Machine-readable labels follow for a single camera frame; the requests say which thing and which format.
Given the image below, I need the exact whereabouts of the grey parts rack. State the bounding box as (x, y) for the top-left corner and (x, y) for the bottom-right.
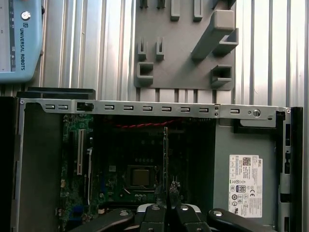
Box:
(133, 0), (239, 92)

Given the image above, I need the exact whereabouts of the red black twisted wire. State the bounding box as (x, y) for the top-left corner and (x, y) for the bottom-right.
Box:
(115, 119), (192, 129)

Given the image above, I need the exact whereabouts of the pale blue teach pendant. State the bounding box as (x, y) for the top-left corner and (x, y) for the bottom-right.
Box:
(0, 0), (46, 84)

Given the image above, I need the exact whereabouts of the green motherboard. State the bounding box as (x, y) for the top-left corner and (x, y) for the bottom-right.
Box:
(56, 113), (216, 232)

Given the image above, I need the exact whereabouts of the blue RAM stick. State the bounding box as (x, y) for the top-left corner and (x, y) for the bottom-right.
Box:
(162, 126), (170, 194)

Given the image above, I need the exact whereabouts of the grey power supply unit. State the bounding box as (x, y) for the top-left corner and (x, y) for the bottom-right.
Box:
(213, 118), (285, 229)

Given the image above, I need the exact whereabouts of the black PC case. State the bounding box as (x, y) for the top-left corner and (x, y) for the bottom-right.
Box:
(0, 86), (309, 232)

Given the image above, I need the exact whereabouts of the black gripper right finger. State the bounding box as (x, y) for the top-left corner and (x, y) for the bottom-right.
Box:
(169, 181), (278, 232)

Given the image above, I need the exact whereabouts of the CPU socket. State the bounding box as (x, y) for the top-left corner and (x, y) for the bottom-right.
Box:
(126, 164), (158, 189)

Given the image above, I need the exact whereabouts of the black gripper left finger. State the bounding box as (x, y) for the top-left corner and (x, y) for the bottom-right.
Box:
(96, 183), (168, 232)

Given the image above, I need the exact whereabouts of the white expansion slot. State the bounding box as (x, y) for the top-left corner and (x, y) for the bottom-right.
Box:
(77, 129), (85, 175)

